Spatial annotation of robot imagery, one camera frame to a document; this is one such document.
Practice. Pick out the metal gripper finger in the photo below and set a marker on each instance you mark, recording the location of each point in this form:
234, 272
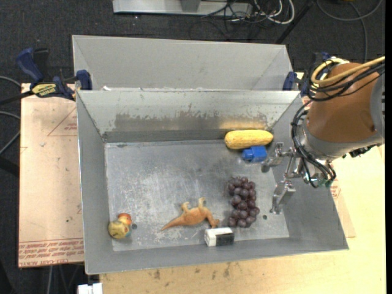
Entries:
283, 194
276, 161

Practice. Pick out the blue plastic toy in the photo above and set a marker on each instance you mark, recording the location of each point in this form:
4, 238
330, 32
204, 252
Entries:
254, 154

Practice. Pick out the yellow toy corn cob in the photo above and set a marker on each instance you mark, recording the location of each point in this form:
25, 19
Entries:
248, 138

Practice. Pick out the purple toy grape bunch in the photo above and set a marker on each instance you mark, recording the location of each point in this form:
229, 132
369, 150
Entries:
242, 201

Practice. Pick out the white and black box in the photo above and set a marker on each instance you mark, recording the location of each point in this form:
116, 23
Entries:
219, 237

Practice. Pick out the orange toy dinosaur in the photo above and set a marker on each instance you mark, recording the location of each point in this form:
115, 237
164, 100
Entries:
196, 214

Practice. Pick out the grey metal bin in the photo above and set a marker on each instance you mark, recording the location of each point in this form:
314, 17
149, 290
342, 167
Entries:
171, 176

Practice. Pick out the yellow rubber duck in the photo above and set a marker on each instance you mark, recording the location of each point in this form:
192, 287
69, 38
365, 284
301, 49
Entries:
119, 228

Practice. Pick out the brown cardboard board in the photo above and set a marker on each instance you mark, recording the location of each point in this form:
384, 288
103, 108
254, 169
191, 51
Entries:
49, 170

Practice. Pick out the black cylinder on white bracket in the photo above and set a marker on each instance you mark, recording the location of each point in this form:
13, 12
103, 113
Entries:
359, 152

